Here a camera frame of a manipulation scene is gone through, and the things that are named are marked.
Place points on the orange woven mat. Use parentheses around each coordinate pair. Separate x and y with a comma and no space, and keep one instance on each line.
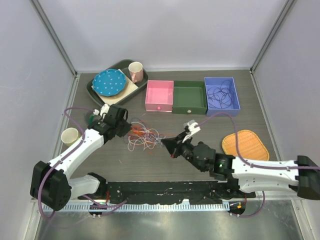
(249,144)

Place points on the beige square board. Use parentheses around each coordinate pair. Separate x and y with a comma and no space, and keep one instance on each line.
(129,89)

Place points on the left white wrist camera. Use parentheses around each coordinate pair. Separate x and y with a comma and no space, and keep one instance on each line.
(103,110)

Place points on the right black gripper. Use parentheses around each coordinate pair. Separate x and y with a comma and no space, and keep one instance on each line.
(171,143)

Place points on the white slotted cable duct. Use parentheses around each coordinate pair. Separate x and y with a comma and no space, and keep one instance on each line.
(185,206)

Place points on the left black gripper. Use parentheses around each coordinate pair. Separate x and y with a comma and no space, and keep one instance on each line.
(126,129)

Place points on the blue dotted plate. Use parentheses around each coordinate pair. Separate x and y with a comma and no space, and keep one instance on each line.
(109,83)

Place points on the green tape roll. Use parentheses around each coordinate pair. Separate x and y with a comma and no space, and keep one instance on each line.
(90,116)

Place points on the dark green serving tray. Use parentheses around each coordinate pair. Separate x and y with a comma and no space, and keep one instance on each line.
(123,66)

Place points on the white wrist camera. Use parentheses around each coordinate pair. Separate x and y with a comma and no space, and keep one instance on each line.
(103,110)
(191,128)

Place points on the blue plastic box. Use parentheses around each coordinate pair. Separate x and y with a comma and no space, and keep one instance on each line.
(221,96)

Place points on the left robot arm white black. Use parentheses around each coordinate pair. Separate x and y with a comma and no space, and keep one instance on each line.
(51,182)

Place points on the pink plastic box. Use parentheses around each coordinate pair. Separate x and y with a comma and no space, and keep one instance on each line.
(159,96)

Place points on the green plastic box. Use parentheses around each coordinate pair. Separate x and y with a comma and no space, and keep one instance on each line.
(189,97)

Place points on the pink mug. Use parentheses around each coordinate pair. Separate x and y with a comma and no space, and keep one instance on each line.
(136,71)

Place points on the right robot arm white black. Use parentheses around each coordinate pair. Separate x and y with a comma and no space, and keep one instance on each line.
(301,175)

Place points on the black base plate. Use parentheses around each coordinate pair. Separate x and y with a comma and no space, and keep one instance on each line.
(171,192)

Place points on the yellow mug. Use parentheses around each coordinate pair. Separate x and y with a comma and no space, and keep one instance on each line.
(69,136)

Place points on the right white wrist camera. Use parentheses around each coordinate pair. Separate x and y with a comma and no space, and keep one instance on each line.
(191,128)

